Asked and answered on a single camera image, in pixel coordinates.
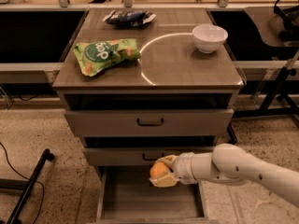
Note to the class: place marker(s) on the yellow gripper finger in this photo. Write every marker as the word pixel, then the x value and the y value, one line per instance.
pixel 164 180
pixel 169 160

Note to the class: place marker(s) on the black floor stand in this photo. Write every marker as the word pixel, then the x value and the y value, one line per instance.
pixel 25 186

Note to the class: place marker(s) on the grey drawer cabinet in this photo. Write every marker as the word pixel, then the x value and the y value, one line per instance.
pixel 171 74

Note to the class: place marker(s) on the dark blue snack bag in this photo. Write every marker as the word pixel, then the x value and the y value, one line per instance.
pixel 132 18

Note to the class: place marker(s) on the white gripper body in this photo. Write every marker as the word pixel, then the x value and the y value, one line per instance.
pixel 182 168

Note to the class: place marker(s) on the middle drawer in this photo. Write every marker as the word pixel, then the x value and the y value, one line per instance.
pixel 133 156

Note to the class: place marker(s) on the open bottom drawer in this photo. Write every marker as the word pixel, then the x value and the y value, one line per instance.
pixel 128 197

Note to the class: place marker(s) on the top drawer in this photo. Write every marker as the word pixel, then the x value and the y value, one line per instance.
pixel 149 123

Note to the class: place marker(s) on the green chip bag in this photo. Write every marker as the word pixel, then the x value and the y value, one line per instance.
pixel 96 57

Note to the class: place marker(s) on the orange fruit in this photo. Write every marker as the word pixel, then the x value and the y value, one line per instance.
pixel 158 169

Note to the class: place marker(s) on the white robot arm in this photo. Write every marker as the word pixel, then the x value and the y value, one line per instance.
pixel 228 165

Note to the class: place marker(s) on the white bowl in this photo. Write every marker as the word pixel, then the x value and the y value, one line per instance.
pixel 208 37

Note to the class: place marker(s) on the black headphones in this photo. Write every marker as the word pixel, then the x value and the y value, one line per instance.
pixel 290 18

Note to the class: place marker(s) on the black chair frame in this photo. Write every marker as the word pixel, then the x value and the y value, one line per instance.
pixel 264 109

